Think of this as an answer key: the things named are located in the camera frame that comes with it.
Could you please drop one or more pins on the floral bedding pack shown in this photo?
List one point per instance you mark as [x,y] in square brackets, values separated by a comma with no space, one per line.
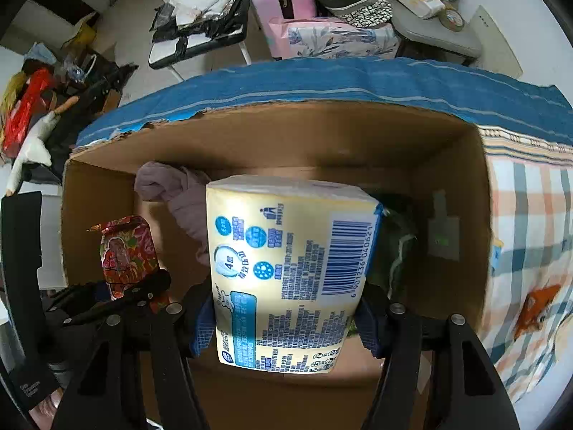
[340,38]

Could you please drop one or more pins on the brown cardboard box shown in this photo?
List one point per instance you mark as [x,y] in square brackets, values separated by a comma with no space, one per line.
[313,143]

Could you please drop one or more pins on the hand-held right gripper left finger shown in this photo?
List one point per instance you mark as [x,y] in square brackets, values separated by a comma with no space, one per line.
[202,327]

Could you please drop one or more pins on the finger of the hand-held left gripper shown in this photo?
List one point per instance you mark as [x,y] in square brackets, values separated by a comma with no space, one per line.
[116,301]

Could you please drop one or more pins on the red plastic bag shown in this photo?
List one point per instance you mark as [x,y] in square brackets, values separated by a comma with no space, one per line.
[31,98]

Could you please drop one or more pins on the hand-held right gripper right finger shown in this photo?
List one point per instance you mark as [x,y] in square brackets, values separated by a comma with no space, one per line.
[368,327]

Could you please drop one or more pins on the mauve cloth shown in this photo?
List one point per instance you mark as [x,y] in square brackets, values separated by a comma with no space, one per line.
[179,197]

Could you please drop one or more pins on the white goose plush toy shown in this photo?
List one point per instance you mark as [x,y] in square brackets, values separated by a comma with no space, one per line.
[36,143]

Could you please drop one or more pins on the red floral packet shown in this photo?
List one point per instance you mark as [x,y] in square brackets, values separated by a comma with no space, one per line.
[125,251]

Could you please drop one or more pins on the blue face mask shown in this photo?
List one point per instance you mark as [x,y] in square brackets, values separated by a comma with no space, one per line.
[41,53]

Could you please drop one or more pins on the yellow tissue pack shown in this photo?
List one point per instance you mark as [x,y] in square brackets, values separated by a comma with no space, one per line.
[291,255]

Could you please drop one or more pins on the pink suitcase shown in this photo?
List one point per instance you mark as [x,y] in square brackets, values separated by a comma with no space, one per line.
[286,0]

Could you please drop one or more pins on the plaid bed sheet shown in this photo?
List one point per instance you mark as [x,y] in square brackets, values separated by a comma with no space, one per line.
[528,215]

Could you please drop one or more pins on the blue striped blanket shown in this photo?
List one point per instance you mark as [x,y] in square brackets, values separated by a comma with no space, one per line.
[313,80]

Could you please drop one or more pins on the yellow plastic bag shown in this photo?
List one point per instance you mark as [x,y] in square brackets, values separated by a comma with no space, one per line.
[83,33]

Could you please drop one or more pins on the grey chair with items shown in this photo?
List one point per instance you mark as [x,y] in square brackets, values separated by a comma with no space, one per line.
[429,31]

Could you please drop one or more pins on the white board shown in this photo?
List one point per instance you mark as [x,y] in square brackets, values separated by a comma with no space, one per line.
[497,40]

